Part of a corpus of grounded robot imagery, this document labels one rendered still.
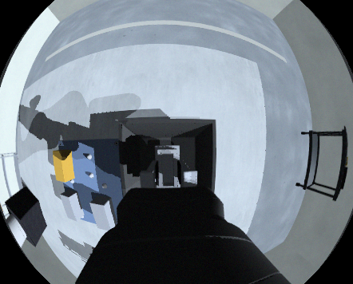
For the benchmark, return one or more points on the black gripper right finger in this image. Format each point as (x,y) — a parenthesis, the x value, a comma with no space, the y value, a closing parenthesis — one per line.
(186,177)

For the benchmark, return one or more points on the yellow rectangular block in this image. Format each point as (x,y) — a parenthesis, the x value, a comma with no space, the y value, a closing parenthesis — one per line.
(63,165)

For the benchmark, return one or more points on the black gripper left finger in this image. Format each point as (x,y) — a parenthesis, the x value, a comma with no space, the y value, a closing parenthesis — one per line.
(150,178)

